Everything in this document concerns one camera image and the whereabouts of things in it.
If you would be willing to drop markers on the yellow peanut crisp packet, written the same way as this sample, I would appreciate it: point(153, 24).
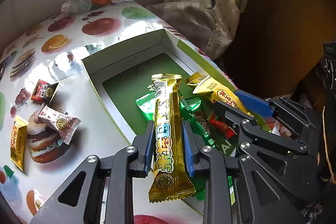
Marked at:
point(18, 141)

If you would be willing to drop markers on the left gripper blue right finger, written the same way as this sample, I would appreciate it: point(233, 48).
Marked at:
point(192, 144)

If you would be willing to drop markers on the green white cardboard box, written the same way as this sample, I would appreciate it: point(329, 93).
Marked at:
point(142, 82)

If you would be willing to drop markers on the red black candy packet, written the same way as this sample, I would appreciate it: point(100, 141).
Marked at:
point(219, 124)

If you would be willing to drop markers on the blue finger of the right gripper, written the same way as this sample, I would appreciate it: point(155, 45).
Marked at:
point(254, 103)
point(232, 116)

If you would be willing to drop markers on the small red black candy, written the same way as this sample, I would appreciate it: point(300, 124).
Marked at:
point(44, 92)

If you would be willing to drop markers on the long gold snack bar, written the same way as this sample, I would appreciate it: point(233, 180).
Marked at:
point(170, 179)

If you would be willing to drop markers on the small pink white candy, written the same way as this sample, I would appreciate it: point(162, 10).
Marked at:
point(39, 200)

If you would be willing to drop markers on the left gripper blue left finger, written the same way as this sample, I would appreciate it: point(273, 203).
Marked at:
point(144, 144)

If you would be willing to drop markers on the green candy packet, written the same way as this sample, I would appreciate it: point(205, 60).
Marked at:
point(146, 104)
point(192, 110)

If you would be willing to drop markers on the pink brown candy packet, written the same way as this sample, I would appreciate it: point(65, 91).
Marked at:
point(63, 124)

